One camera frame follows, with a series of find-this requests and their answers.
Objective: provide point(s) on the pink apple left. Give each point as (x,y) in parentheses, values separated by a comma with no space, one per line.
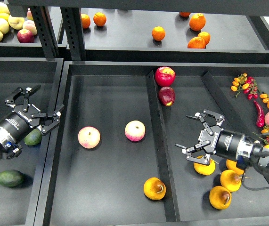
(89,137)

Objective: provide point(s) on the pink apple centre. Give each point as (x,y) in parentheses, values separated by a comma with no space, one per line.
(135,131)

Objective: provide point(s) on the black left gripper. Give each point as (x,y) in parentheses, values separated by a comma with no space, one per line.
(17,123)

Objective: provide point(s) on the red chili pepper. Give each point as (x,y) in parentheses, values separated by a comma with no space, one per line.
(260,122)

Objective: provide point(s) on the yellow pear bottom pile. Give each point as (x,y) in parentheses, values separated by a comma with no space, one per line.
(220,197)

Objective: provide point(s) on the orange on shelf right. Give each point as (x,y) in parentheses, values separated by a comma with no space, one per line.
(205,36)

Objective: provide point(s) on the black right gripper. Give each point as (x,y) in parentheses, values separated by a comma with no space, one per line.
(214,140)

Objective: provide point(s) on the dark red apple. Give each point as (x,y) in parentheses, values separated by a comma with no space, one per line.
(166,96)

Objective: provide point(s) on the yellow apple on shelf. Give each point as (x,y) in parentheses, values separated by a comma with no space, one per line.
(16,22)

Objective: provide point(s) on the red apple on shelf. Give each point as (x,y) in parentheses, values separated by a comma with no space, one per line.
(25,36)

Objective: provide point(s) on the pale yellow apple shelf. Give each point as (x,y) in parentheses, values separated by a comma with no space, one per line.
(4,26)

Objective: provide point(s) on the yellow pear middle pile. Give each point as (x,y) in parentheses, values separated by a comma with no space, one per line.
(230,180)

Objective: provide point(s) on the pale peach on shelf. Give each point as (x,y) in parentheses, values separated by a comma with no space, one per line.
(30,25)

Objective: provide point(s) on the yellow pear with brown top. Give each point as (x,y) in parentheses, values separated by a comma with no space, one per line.
(231,165)

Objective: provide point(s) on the black middle tray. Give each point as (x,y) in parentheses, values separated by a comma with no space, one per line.
(103,186)

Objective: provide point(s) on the orange on shelf front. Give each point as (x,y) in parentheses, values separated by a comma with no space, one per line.
(196,42)

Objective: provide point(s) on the black shelf upright post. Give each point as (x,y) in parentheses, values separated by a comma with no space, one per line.
(72,23)

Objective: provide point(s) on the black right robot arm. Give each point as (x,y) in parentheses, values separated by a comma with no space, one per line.
(255,149)

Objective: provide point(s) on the yellow lemon on shelf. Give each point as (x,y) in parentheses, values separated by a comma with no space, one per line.
(4,16)

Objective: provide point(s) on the bright red apple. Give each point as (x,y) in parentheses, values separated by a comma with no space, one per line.
(165,76)

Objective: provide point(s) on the cherry tomato bunch upper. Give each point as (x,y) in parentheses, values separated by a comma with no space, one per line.
(245,84)

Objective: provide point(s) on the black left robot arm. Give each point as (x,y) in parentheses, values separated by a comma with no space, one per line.
(19,96)

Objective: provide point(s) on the pale pear back shelf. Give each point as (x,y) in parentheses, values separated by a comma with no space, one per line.
(4,8)

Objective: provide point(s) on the dark green avocado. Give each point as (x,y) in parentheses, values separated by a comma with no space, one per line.
(11,178)

